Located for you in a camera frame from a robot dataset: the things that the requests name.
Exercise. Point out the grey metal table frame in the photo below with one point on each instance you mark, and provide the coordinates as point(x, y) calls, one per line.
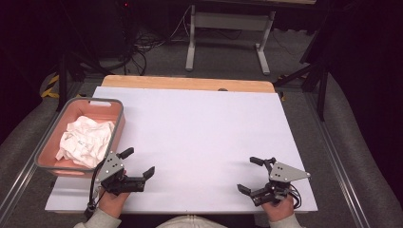
point(231, 21)

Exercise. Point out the black metal stand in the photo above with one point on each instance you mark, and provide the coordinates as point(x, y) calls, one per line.
point(318, 79)
point(63, 79)

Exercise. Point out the person's light grey clothing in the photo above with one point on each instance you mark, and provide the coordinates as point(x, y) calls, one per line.
point(190, 222)

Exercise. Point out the person's left hand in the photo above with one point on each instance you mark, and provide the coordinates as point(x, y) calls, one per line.
point(111, 202)

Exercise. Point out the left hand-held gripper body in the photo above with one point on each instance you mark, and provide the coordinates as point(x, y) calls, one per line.
point(109, 166)

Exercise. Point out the person's right hand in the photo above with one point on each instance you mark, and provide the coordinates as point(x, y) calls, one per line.
point(278, 209)

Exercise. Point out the white cloth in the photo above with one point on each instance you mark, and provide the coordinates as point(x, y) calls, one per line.
point(84, 139)

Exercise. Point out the pink basket with grey rim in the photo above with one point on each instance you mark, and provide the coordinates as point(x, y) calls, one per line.
point(95, 109)

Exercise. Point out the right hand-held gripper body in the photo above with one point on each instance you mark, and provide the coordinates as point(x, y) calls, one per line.
point(283, 173)

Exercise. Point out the aluminium floor rail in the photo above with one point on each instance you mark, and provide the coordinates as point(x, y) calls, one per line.
point(339, 164)
point(19, 186)

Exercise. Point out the white table sheet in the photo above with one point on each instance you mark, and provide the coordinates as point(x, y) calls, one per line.
point(196, 133)

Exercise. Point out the yellow black hazard tape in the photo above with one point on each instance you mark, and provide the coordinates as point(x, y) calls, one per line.
point(50, 87)

